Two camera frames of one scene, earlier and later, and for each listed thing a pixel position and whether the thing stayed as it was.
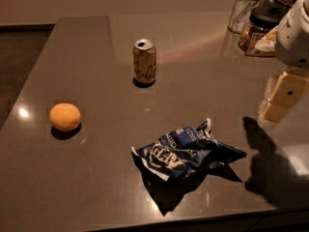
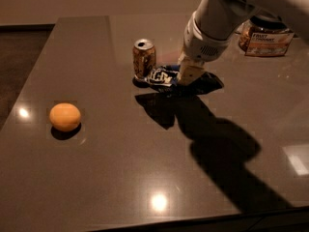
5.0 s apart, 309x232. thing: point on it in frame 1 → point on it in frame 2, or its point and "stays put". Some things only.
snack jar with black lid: [258, 36] stays put
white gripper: [294, 38] → [202, 45]
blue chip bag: [184, 151] → [167, 76]
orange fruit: [65, 117] stays put
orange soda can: [144, 61] stays put
